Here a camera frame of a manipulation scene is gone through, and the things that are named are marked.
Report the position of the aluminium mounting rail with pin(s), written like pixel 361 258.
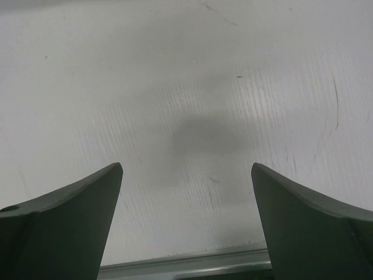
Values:
pixel 246 258

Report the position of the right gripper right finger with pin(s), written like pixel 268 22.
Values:
pixel 308 234

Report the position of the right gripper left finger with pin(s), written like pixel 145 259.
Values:
pixel 61 234

